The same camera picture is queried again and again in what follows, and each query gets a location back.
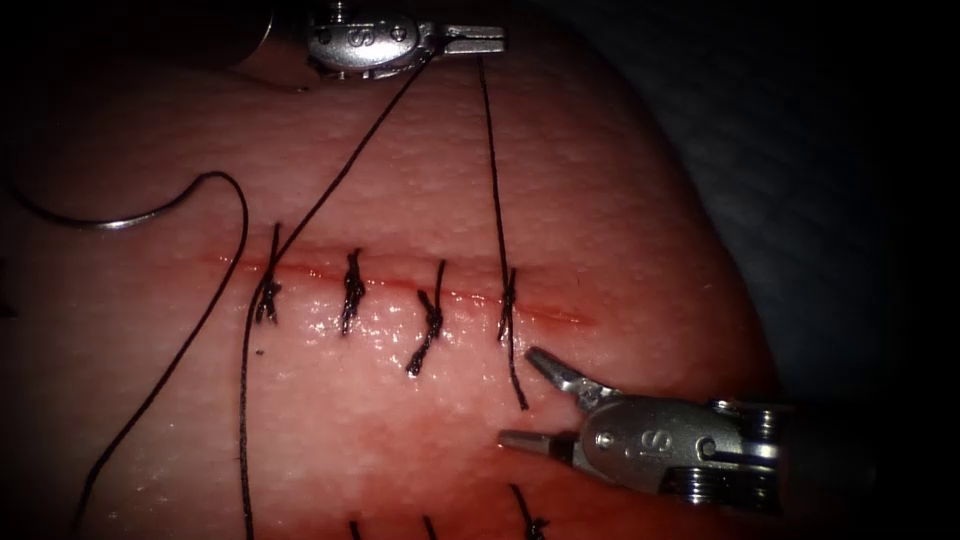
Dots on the tissue pad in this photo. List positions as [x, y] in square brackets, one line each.
[390, 165]

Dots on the dark right arm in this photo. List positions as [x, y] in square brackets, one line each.
[825, 465]

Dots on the grey cloth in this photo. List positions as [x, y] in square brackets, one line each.
[765, 165]

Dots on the black thread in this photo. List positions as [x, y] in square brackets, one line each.
[244, 390]

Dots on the curved steel needle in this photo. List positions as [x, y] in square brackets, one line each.
[112, 223]

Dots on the dark left arm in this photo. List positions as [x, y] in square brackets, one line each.
[281, 52]

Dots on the left arm needle driver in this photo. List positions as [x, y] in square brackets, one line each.
[367, 45]

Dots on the right arm needle driver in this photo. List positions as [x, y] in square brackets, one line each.
[675, 450]

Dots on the left arm needle driver jaw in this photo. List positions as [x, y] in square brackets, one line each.
[472, 32]
[476, 46]

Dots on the black stitching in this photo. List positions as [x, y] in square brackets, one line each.
[531, 517]
[352, 289]

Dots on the right arm needle driver jaw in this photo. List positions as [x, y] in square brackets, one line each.
[540, 444]
[574, 382]

